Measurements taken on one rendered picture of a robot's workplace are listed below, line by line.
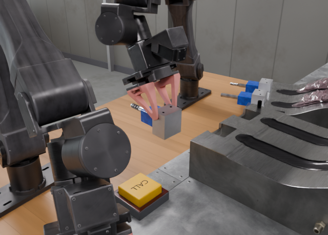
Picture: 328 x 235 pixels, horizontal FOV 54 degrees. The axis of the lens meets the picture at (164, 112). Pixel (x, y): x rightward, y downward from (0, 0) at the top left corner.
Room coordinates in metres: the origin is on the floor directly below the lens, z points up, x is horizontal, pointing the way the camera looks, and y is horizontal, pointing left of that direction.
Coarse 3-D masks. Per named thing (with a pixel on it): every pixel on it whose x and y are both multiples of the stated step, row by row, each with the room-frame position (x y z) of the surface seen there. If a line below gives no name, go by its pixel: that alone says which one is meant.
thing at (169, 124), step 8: (136, 104) 0.66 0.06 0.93; (168, 104) 0.61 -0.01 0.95; (144, 112) 0.60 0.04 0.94; (160, 112) 0.57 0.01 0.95; (168, 112) 0.58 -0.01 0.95; (176, 112) 0.58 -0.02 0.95; (144, 120) 0.60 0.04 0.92; (152, 120) 0.58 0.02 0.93; (160, 120) 0.57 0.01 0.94; (168, 120) 0.57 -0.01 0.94; (176, 120) 0.58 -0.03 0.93; (152, 128) 0.58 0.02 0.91; (160, 128) 0.57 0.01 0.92; (168, 128) 0.57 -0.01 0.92; (176, 128) 0.58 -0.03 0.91; (160, 136) 0.57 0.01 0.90; (168, 136) 0.57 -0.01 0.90
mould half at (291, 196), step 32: (256, 128) 0.62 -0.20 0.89; (320, 128) 0.64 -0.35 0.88; (192, 160) 0.57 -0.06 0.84; (224, 160) 0.52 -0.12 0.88; (256, 160) 0.50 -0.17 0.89; (320, 160) 0.50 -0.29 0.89; (224, 192) 0.51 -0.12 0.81; (256, 192) 0.47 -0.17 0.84; (288, 192) 0.43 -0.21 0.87; (320, 192) 0.40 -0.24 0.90; (288, 224) 0.42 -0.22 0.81
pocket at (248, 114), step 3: (243, 111) 0.73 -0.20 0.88; (246, 111) 0.73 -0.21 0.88; (249, 111) 0.72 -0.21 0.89; (252, 111) 0.72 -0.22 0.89; (243, 114) 0.73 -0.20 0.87; (246, 114) 0.73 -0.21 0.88; (249, 114) 0.72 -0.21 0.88; (252, 114) 0.72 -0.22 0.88; (255, 114) 0.71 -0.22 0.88; (258, 114) 0.70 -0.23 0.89; (243, 117) 0.72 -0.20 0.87; (246, 117) 0.72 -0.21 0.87; (249, 117) 0.72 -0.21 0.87; (252, 117) 0.71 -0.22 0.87
